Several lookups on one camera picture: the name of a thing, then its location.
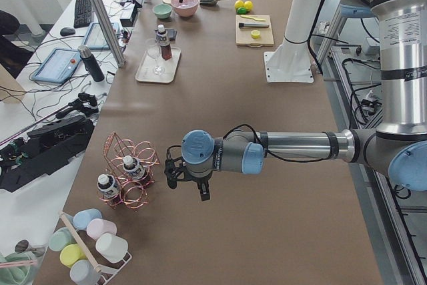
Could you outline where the tea bottle taken to tray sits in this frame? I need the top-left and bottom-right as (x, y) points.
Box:
(156, 24), (172, 61)

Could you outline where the copper wire bottle basket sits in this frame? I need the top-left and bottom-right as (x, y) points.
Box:
(97, 132), (159, 211)

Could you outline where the tea bottle rear in basket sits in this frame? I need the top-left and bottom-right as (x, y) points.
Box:
(123, 156), (151, 186)

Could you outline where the tea bottle in basket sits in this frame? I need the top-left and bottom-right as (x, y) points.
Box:
(97, 174), (121, 204)
(123, 156), (151, 186)

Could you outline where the tea bottle front in basket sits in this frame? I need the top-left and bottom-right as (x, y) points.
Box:
(97, 174), (121, 204)

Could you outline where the pink bowl with ice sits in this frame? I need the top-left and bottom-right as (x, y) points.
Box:
(171, 0), (199, 17)

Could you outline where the green bowl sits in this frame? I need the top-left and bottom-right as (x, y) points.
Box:
(152, 3), (172, 19)

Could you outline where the grey folded cloth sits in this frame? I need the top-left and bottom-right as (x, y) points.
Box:
(166, 28), (177, 42)

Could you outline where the yellow lemon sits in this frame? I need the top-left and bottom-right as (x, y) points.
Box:
(234, 0), (244, 11)
(244, 1), (254, 11)

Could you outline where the green lime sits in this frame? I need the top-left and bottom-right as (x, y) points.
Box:
(236, 7), (248, 15)

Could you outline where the clear wine glass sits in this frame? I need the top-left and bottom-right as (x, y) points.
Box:
(145, 38), (165, 75)

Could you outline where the yellow plastic knife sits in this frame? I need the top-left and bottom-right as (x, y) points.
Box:
(240, 15), (266, 21)

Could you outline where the steel muddler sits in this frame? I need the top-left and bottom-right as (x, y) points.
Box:
(238, 22), (270, 29)

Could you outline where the wooden cutting board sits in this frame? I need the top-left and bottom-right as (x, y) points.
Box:
(236, 15), (274, 47)

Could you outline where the cream rectangular tray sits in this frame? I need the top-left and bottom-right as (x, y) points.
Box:
(135, 47), (182, 84)

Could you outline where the half lemon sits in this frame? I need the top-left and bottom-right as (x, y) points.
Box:
(251, 30), (261, 39)

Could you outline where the black keyboard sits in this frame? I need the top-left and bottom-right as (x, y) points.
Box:
(73, 0), (93, 29)

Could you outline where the blue teach pendant far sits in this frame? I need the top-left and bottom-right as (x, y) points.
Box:
(82, 22), (109, 51)

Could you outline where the blue teach pendant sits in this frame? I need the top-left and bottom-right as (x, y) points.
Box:
(31, 48), (81, 84)
(82, 22), (109, 51)

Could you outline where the white cup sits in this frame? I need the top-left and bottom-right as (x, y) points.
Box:
(95, 233), (128, 263)

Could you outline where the pink cup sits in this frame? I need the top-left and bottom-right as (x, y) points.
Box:
(86, 218), (117, 240)

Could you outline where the black thermos bottle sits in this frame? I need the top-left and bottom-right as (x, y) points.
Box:
(77, 45), (105, 82)

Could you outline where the black computer mouse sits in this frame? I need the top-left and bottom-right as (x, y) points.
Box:
(59, 27), (75, 37)

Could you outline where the blue cup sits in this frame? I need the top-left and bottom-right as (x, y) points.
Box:
(73, 208), (103, 230)

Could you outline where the white cup rack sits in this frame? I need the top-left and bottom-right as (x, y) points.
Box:
(59, 212), (133, 284)

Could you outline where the blue teach pendant near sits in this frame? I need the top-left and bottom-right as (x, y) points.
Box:
(31, 48), (81, 84)

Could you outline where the grey cup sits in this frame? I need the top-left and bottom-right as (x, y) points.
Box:
(69, 260), (101, 285)

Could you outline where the yellow cup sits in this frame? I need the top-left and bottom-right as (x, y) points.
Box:
(59, 244), (87, 268)

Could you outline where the green cup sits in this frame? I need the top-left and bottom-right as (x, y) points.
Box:
(48, 227), (76, 252)

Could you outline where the black foam case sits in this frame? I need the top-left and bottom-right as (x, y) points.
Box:
(1, 115), (94, 192)

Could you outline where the steel jigger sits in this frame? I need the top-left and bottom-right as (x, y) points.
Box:
(15, 240), (46, 257)

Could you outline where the aluminium frame post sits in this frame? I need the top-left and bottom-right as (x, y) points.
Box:
(91, 0), (125, 68)

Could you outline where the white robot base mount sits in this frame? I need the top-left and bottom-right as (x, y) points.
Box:
(264, 0), (322, 83)

